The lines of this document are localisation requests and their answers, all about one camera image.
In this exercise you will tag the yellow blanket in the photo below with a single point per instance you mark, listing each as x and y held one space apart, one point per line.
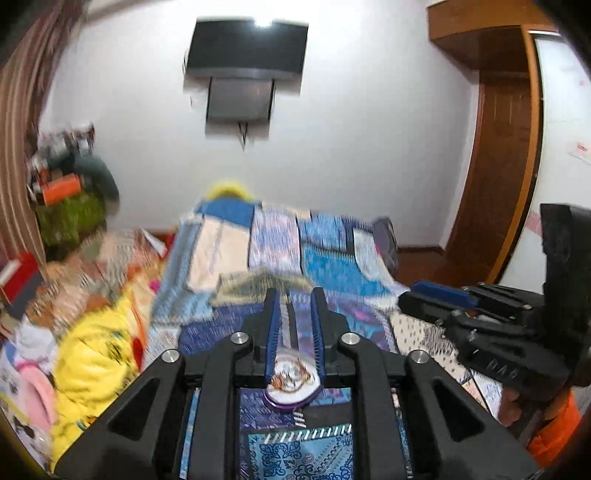
97 360

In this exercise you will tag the purple heart-shaped jewelry box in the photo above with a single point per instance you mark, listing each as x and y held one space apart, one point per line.
284 401

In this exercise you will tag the right hand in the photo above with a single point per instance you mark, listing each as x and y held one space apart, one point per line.
509 411

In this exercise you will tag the white sliding wardrobe door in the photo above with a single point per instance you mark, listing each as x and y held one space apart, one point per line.
564 163

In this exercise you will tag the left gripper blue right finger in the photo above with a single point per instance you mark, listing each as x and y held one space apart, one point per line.
411 419

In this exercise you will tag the orange box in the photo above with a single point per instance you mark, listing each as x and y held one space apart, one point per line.
64 187

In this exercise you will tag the striped orange quilt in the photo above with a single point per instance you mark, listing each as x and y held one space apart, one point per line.
93 276

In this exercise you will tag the pile of clothes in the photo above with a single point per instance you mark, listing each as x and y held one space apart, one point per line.
53 148

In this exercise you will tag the grey purple backpack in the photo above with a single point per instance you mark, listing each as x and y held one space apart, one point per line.
386 243

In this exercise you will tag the red white box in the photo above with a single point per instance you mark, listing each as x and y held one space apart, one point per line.
20 278

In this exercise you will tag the striped red beige curtain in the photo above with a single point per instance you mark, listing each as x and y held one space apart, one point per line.
43 32

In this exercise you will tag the large black wall television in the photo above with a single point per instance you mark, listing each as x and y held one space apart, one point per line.
239 48

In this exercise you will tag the small black wall monitor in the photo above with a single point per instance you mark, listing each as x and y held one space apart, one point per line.
239 100

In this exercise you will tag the dark green pillow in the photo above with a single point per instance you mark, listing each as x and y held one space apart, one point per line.
93 169

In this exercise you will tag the blue patchwork bedspread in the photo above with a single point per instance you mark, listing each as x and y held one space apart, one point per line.
224 257

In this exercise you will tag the yellow plastic chair top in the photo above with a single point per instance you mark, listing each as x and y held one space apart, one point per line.
228 189

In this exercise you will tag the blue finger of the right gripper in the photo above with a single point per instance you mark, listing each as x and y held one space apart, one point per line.
460 298
429 310

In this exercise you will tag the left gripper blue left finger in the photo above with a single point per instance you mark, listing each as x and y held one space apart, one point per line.
180 417

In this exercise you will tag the brown wooden overhead cabinet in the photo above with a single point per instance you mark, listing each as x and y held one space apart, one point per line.
486 35

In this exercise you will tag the brown wooden door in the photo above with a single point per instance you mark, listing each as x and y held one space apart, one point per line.
499 174

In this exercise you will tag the silver charm jewelry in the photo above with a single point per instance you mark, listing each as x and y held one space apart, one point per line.
290 377

